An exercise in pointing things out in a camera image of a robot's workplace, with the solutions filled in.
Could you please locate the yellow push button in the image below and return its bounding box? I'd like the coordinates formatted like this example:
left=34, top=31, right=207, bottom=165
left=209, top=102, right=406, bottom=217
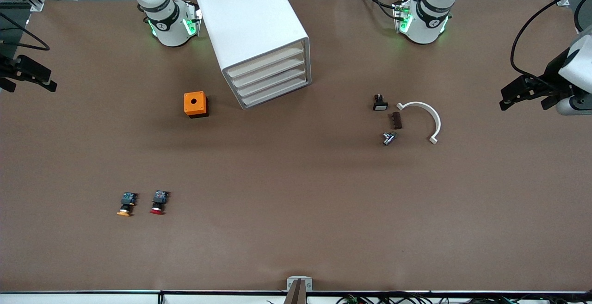
left=116, top=192, right=138, bottom=217

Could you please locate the red push button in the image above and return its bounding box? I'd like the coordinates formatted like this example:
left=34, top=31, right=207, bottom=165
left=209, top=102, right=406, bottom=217
left=149, top=190, right=170, bottom=215

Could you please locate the white curved arc piece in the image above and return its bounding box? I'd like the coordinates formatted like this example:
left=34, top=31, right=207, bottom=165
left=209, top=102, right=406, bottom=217
left=396, top=101, right=442, bottom=145

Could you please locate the orange box with hole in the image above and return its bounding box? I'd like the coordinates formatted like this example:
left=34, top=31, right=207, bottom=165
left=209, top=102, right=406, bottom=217
left=184, top=91, right=209, bottom=119

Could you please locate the brown table mat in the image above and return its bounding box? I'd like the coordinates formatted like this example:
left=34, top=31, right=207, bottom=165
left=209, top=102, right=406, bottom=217
left=0, top=0, right=592, bottom=293

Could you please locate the black left camera bracket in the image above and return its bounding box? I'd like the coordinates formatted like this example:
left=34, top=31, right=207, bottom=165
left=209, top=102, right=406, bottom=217
left=540, top=93, right=562, bottom=111

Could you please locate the black right camera cable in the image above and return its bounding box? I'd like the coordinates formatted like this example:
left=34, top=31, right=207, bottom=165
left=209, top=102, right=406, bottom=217
left=0, top=12, right=50, bottom=51

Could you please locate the black camera cable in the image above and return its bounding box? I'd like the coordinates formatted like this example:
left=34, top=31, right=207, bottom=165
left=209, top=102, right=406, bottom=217
left=510, top=0, right=592, bottom=85
left=0, top=12, right=50, bottom=51

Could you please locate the black left camera cable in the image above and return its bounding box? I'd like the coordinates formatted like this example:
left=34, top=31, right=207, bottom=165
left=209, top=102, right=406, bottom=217
left=510, top=0, right=592, bottom=85

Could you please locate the black short looped cable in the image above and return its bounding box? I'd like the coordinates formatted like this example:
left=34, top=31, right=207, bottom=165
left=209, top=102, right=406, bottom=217
left=573, top=6, right=592, bottom=34

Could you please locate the white table edge rail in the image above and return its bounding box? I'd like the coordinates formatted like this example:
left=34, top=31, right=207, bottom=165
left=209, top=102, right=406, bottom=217
left=0, top=290, right=592, bottom=304

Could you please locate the black cable bundle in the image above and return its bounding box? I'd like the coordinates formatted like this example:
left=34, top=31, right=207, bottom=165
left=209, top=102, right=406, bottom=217
left=333, top=293, right=592, bottom=304

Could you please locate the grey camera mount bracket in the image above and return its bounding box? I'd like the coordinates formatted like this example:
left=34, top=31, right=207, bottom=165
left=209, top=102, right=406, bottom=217
left=286, top=276, right=313, bottom=292

